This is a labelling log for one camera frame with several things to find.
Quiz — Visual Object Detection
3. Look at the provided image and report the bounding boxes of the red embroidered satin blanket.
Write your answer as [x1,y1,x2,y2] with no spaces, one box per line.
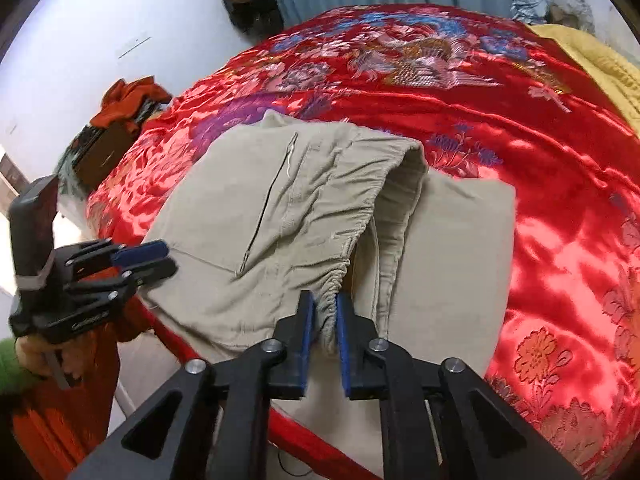
[85,4,640,480]

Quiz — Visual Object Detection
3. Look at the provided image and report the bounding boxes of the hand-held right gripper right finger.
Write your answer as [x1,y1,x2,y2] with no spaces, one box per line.
[336,291,583,480]

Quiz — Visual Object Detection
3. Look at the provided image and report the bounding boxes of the black cable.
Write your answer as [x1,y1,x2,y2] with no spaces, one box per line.
[275,452,311,477]

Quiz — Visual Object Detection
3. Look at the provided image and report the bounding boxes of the beige pants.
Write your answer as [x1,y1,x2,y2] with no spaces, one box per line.
[140,109,518,378]

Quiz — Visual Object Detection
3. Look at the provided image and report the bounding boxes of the light patterned cloth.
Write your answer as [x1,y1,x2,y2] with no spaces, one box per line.
[510,0,551,25]

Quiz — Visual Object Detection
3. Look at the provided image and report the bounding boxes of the dark patterned cloth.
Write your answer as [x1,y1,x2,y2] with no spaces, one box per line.
[545,0,596,36]

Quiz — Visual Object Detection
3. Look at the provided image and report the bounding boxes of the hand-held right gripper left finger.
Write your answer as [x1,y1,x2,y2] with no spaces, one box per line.
[67,290,317,480]

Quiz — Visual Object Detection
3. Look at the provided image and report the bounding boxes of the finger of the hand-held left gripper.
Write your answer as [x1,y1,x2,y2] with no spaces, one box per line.
[65,239,170,270]
[64,256,179,306]

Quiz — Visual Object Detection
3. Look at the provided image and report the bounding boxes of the orange cloth pile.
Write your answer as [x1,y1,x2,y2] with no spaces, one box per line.
[90,76,173,138]

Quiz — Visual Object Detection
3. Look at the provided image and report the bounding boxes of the person's left hand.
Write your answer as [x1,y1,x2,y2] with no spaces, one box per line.
[14,334,72,379]

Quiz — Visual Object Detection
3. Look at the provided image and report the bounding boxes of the yellow blanket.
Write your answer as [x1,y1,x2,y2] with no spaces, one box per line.
[530,24,640,136]

